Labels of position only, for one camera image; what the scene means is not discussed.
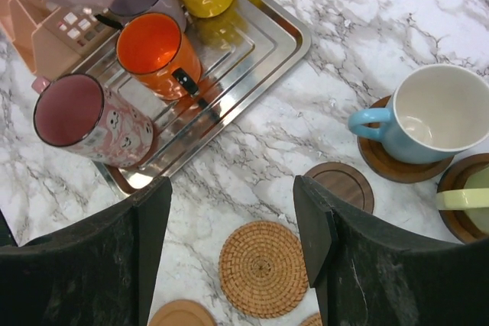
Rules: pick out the woven rattan coaster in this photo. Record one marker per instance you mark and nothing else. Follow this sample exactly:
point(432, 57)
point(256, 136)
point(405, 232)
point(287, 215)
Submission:
point(312, 320)
point(262, 271)

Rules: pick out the light blue mug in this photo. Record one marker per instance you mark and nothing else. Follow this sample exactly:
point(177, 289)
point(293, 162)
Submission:
point(435, 113)

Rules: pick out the peach plastic file organizer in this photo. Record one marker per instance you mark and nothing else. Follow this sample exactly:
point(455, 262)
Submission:
point(51, 40)

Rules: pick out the dark walnut coaster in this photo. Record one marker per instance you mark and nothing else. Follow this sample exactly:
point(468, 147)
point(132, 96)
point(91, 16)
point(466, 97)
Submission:
point(345, 182)

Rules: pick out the stainless steel tray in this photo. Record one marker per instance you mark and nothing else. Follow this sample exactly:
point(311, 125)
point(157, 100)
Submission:
point(243, 52)

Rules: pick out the brown ringed wooden coaster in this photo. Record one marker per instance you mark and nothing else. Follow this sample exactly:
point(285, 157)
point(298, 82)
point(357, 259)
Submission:
point(377, 158)

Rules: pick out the orange mug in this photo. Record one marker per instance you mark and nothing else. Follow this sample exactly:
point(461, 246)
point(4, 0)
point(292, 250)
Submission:
point(154, 50)

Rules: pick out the light wood round coaster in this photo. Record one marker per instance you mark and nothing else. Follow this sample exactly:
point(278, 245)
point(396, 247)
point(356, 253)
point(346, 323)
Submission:
point(182, 312)

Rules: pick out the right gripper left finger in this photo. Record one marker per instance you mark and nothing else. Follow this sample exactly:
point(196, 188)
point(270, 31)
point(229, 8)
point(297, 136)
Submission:
point(101, 270)

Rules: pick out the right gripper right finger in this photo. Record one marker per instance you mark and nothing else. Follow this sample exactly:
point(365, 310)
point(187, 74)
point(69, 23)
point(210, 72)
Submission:
point(366, 271)

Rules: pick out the pale yellow mug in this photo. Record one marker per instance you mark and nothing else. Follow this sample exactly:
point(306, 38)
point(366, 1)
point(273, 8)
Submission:
point(465, 190)

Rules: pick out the dusty pink mug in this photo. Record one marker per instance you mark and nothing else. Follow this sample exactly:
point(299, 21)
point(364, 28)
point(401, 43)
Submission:
point(76, 113)

